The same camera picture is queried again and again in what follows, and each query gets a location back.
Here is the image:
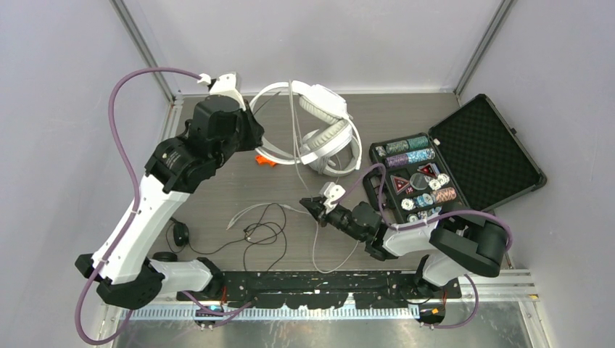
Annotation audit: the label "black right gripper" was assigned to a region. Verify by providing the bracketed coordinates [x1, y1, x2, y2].
[301, 195, 366, 242]

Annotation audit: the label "thin black headphone cable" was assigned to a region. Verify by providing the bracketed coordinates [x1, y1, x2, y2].
[165, 202, 289, 275]

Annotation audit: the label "small white headphones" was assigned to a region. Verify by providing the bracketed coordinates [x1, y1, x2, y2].
[249, 80, 362, 165]

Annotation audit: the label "black on-ear headphones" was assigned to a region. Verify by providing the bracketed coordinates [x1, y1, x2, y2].
[153, 217, 189, 262]

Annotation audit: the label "large white grey headphones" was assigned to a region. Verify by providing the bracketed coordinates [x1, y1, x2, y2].
[307, 126, 363, 178]

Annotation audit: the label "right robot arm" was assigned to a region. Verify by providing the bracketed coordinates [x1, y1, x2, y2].
[300, 197, 513, 298]

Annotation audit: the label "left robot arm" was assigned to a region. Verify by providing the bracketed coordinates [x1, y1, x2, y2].
[75, 94, 264, 310]

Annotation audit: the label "orange curved plastic piece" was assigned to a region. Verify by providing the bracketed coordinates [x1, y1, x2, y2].
[255, 155, 277, 167]

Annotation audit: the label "triangular all-in button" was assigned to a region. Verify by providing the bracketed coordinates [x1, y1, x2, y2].
[390, 175, 410, 194]

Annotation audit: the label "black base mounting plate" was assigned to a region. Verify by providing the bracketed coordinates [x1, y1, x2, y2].
[178, 270, 462, 311]

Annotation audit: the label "white five poker chip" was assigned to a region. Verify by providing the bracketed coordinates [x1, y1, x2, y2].
[400, 198, 416, 211]

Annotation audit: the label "purple poker chip row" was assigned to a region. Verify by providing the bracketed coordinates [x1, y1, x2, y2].
[385, 153, 410, 167]

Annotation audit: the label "clear round dealer button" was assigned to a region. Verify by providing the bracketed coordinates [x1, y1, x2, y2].
[410, 173, 430, 191]

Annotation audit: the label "red black triangular button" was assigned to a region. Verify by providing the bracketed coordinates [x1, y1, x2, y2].
[417, 163, 440, 178]

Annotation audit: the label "blue poker chip row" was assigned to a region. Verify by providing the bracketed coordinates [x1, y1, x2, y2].
[405, 148, 436, 163]

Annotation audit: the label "white ten poker chip stack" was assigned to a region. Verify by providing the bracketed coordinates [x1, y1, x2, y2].
[428, 173, 450, 190]

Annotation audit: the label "black poker chip case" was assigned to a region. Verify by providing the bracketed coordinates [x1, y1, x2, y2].
[363, 94, 547, 223]

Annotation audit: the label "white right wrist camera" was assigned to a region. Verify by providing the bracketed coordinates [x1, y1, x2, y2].
[319, 182, 346, 214]

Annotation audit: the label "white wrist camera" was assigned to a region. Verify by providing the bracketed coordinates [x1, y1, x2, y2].
[197, 72, 247, 111]
[319, 182, 346, 214]

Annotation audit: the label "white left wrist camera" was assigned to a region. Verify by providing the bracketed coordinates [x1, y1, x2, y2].
[197, 72, 247, 111]

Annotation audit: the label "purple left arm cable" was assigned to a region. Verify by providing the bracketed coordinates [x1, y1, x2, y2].
[75, 67, 212, 346]

